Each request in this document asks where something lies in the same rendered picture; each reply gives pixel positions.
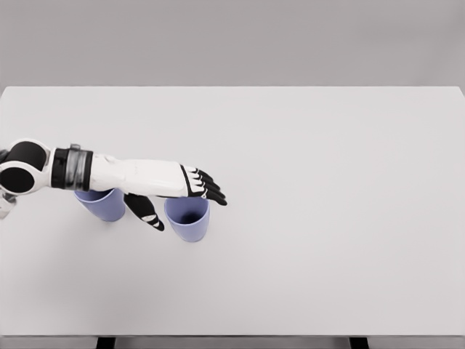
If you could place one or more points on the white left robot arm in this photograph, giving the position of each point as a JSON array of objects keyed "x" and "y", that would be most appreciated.
[{"x": 72, "y": 170}]

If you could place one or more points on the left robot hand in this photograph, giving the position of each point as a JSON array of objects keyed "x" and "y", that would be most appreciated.
[{"x": 160, "y": 179}]

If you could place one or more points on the lavender plastic cup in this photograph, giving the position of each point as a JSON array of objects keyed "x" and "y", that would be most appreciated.
[
  {"x": 105, "y": 205},
  {"x": 186, "y": 222}
]

